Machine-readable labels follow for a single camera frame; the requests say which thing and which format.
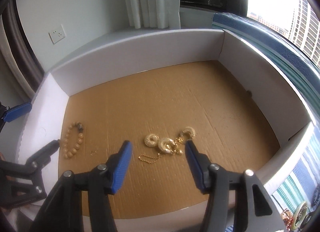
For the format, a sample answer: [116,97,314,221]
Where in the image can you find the tan wooden bead bracelet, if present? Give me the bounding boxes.
[61,121,85,160]

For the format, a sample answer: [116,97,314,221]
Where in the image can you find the pale green jade bangle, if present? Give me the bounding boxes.
[290,201,308,231]

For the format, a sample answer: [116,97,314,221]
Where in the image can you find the white cardboard box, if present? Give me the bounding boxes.
[17,29,316,231]

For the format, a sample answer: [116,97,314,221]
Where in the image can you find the striped blue green bedspread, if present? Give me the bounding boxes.
[212,13,319,220]

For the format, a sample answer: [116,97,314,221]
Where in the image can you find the white wall power socket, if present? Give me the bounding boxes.
[49,25,66,44]

